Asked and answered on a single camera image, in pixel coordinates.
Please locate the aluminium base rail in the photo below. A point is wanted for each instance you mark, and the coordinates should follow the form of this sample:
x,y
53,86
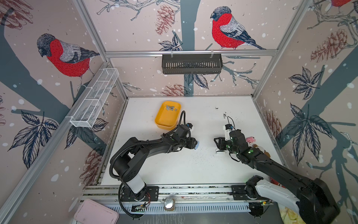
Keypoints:
x,y
189,198

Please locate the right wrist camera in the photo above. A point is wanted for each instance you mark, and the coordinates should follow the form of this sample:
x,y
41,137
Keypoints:
x,y
227,129

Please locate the black wall basket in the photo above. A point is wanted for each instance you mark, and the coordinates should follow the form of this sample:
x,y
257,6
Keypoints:
x,y
192,64

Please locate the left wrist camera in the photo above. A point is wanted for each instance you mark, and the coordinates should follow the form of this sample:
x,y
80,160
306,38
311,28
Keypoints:
x,y
189,125

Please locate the white mini stapler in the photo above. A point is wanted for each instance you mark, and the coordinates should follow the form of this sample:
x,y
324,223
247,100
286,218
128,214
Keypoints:
x,y
220,152

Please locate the pink lid box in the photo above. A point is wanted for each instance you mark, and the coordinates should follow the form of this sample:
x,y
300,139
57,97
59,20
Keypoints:
x,y
91,212

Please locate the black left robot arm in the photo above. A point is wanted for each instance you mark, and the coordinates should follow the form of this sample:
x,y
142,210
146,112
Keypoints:
x,y
129,159

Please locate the brown plush dog toy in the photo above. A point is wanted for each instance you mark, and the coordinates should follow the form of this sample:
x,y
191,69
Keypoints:
x,y
261,149

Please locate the pink pig toy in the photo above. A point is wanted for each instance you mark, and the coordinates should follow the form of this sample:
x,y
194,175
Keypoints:
x,y
250,139

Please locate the yellow plastic tray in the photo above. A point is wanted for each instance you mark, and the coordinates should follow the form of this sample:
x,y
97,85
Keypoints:
x,y
167,120

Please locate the staple strips in tray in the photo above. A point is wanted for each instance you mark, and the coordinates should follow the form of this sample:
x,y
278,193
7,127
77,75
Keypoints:
x,y
170,108

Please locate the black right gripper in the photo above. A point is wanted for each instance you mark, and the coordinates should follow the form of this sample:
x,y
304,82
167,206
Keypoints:
x,y
220,143

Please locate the white wire mesh shelf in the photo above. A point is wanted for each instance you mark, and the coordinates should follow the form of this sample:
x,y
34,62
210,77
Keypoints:
x,y
90,108

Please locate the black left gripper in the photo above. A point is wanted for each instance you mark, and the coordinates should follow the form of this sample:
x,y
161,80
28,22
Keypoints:
x,y
192,145

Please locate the silver round knob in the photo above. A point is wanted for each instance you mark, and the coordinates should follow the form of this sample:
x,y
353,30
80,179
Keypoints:
x,y
169,204

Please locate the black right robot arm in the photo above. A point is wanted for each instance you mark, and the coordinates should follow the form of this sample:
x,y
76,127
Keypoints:
x,y
311,199

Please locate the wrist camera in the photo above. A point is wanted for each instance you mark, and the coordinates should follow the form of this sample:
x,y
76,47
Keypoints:
x,y
189,125
227,129

